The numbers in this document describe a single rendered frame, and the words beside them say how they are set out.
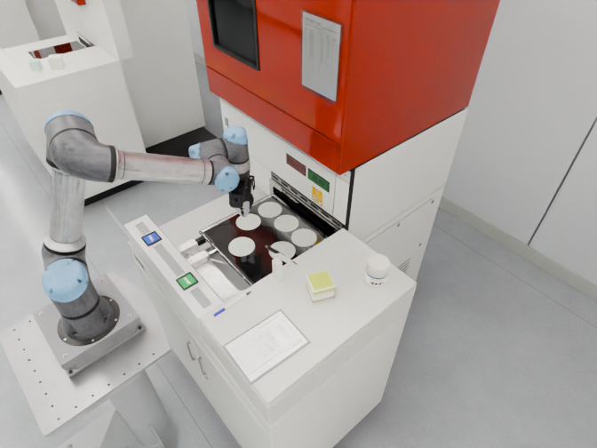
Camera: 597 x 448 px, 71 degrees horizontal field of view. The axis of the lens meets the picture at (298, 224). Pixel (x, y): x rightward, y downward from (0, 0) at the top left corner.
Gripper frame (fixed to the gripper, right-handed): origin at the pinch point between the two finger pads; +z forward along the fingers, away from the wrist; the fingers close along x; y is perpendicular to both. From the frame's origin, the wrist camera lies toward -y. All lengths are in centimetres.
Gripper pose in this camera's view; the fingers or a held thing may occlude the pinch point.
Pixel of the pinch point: (242, 215)
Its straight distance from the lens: 159.2
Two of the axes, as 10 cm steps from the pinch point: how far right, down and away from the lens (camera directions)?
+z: 0.0, 7.3, 6.8
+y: 1.7, -6.7, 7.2
